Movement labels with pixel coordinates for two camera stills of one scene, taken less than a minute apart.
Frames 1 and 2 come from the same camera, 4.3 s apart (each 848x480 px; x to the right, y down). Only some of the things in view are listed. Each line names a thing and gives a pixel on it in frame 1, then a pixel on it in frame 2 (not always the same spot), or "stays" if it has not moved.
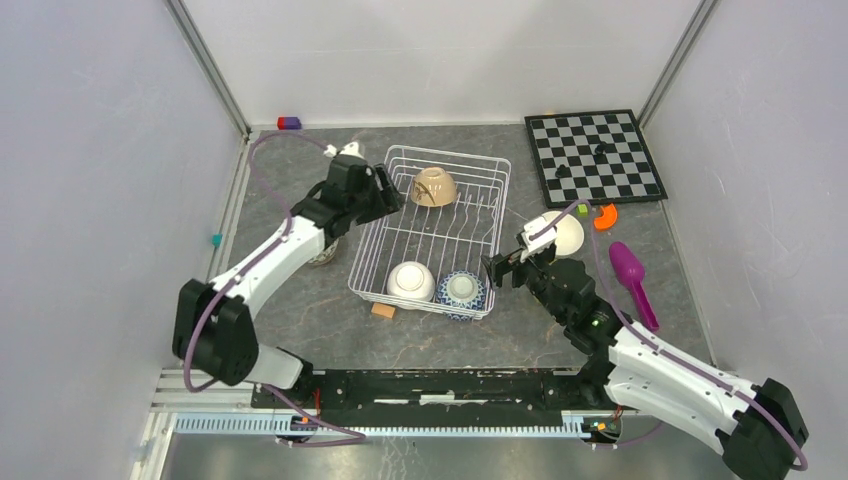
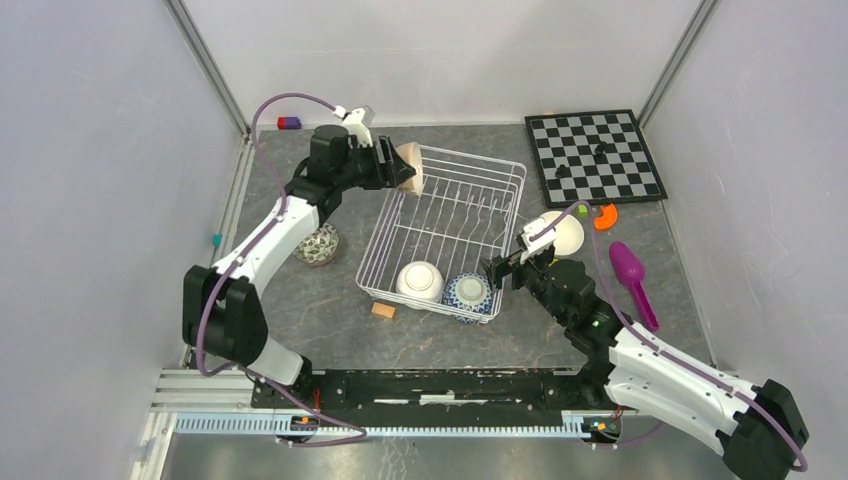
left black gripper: (390, 200) to (394, 173)
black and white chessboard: (599, 156) stays
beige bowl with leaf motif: (433, 187) to (412, 154)
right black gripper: (495, 266) stays
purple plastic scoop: (629, 270) stays
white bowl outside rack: (570, 234) stays
